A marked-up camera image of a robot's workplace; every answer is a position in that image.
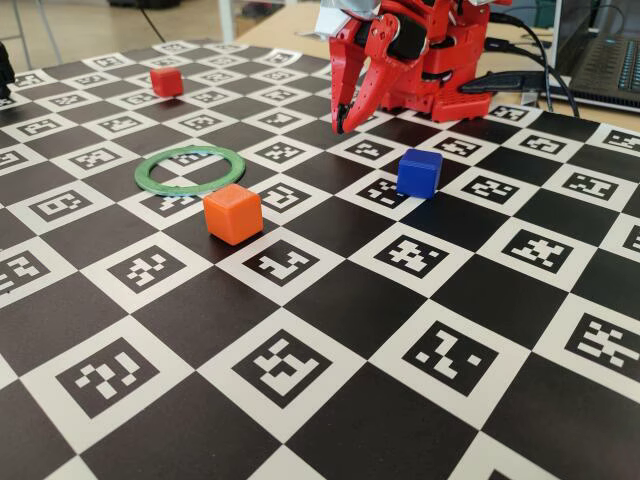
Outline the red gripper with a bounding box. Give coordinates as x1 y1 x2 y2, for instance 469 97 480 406
330 12 429 134

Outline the blue cube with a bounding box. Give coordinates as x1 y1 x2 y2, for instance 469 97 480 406
396 147 445 200

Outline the orange cube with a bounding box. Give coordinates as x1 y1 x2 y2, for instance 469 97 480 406
202 182 265 247

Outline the red cube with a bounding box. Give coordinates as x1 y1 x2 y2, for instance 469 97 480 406
149 66 185 98

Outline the black white marker mat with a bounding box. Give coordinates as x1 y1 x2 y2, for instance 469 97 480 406
0 39 640 480

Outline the dark laptop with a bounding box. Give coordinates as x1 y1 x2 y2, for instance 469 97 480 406
552 0 640 112

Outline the black USB cable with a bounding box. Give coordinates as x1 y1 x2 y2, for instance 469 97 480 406
483 37 584 119
487 12 556 114

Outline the black clamp handle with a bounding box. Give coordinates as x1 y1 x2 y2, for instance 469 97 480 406
458 71 551 96

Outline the white post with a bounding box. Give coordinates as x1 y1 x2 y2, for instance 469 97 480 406
218 0 237 44

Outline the green flat ring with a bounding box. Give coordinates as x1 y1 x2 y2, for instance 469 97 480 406
133 144 249 197

